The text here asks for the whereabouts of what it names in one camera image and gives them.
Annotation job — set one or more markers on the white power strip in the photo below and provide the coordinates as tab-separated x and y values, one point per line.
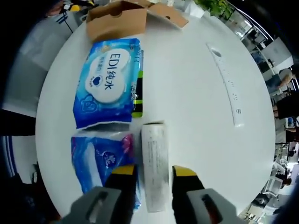
227	79

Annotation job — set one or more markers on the brown cardboard shoe box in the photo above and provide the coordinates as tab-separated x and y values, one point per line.
112	25

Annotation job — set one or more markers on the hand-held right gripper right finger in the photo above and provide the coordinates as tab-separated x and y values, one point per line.
184	186

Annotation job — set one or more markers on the green plant in white pot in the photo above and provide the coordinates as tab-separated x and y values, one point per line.
219	7

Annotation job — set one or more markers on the green black white pouch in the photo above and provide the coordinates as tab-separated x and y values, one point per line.
138	93

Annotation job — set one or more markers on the long white tube box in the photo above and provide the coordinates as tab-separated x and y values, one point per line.
155	163

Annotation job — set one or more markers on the blue soft tissue pack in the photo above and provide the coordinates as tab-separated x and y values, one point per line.
93	158

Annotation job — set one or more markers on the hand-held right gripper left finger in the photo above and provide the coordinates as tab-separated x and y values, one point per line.
119	186

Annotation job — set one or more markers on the blue wet wipes soft pack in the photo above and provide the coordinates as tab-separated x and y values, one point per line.
105	77

